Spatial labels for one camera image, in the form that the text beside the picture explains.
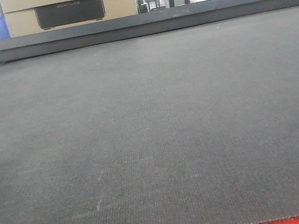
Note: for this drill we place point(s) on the cardboard box with black print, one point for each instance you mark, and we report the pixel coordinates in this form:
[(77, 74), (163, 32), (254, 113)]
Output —
[(25, 17)]

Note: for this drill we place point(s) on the dark grey conveyor back rail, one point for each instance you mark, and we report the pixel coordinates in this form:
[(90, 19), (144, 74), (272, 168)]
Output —
[(139, 25)]

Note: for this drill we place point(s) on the black conveyor belt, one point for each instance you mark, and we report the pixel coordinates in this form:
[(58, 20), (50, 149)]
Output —
[(195, 126)]

